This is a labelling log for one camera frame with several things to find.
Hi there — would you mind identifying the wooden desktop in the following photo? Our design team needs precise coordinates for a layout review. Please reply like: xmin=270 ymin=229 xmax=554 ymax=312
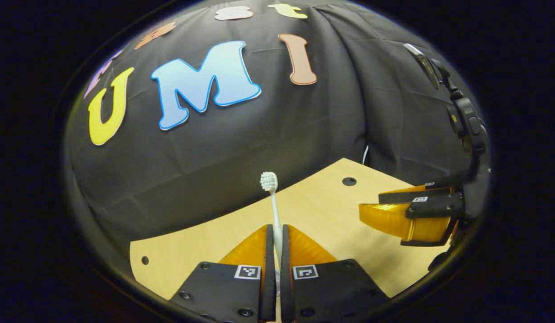
xmin=130 ymin=157 xmax=491 ymax=314

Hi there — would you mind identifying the pale green toothbrush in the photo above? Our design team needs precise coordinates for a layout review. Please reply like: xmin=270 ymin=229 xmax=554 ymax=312
xmin=260 ymin=171 xmax=283 ymax=265

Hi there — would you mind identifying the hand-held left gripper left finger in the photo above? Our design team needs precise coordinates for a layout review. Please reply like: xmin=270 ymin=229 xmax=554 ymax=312
xmin=170 ymin=224 xmax=277 ymax=323

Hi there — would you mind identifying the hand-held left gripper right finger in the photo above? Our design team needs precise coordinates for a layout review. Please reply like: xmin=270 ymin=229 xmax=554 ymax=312
xmin=281 ymin=224 xmax=390 ymax=323

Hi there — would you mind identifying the black backdrop cloth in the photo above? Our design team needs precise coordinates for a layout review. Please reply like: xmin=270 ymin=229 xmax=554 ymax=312
xmin=65 ymin=0 xmax=484 ymax=265

